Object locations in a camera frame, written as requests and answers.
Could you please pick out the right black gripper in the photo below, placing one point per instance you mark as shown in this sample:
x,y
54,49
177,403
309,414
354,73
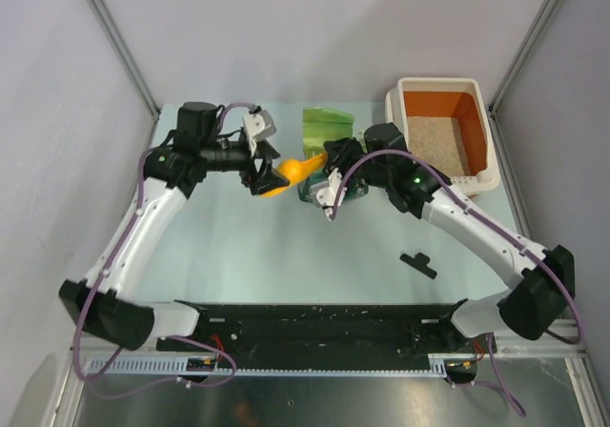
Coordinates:
x,y
338,153

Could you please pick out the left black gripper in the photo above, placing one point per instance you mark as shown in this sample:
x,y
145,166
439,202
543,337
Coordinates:
x,y
266,178

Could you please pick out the orange plastic scoop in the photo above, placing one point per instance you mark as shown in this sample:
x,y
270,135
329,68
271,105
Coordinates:
x,y
296,171

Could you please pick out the black bag clip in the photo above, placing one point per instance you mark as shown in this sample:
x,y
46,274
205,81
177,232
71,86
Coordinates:
x,y
419,262

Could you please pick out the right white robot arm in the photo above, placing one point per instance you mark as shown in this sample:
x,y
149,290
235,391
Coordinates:
x,y
540,282

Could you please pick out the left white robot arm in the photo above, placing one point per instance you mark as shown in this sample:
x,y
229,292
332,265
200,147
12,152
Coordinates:
x,y
103,303

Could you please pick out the white orange litter box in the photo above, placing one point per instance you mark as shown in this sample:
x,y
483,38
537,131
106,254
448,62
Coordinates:
x,y
445,123

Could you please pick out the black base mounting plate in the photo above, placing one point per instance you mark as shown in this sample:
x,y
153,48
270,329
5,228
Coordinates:
x,y
421,328

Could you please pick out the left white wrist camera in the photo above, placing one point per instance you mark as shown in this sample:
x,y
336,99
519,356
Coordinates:
x,y
258,127

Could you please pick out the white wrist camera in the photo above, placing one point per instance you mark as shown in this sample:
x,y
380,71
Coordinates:
x,y
330,195
258,127

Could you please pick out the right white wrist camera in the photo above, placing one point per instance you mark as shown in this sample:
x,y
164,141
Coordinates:
x,y
330,195

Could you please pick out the left aluminium frame post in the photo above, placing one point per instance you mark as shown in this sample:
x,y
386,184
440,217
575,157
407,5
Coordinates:
x,y
108,25

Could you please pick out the aluminium frame post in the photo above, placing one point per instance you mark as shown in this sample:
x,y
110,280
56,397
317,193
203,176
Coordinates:
x,y
526,49
108,25

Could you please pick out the grey slotted cable duct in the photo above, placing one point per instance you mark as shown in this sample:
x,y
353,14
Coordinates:
x,y
205,365

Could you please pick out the aluminium extrusion rail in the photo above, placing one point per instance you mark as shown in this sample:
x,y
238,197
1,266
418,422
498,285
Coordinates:
x,y
508,344

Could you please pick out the right aluminium frame post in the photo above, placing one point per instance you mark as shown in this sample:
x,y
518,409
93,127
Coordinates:
x,y
526,49

